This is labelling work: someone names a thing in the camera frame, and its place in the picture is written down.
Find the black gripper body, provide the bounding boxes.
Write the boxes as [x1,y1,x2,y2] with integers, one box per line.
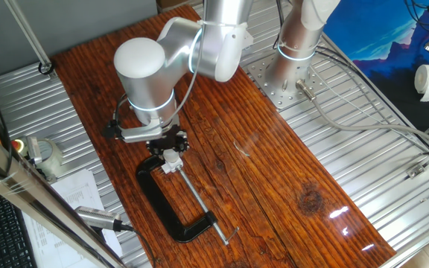
[149,126,188,150]

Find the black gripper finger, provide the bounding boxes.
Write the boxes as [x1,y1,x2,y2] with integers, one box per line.
[146,140,165,156]
[176,130,191,154]

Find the white light bulb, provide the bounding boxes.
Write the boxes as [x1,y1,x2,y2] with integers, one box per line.
[162,147,180,164]

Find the white bulb socket adapter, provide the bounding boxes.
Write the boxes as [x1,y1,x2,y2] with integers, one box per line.
[161,159,184,175]

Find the black C-clamp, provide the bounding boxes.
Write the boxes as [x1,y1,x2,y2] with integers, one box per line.
[135,154,241,246]

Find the brown wooden board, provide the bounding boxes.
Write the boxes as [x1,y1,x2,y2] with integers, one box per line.
[50,4,397,268]

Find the silver ribbed handheld device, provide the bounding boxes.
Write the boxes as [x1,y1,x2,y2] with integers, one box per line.
[74,205,124,232]

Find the printed paper sheets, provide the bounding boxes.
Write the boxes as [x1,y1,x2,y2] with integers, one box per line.
[22,169,124,268]

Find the clear tape roll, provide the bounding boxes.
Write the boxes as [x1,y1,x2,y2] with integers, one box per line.
[31,138,65,182]

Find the blue mountain poster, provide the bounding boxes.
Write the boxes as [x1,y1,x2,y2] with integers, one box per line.
[322,0,429,131]

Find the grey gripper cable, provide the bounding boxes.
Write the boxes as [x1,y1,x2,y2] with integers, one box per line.
[164,20,205,128]

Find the black handheld device cable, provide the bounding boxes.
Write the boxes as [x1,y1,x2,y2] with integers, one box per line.
[119,223,156,268]

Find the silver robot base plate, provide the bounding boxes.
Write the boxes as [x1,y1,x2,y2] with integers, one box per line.
[246,55,329,111]

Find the steel frame beam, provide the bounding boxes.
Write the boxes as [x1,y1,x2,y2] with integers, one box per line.
[0,107,126,268]

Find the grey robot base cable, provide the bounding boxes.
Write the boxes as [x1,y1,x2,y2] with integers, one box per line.
[295,79,429,153]

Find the diagonal aluminium frame post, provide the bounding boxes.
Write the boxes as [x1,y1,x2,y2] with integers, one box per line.
[4,0,57,79]

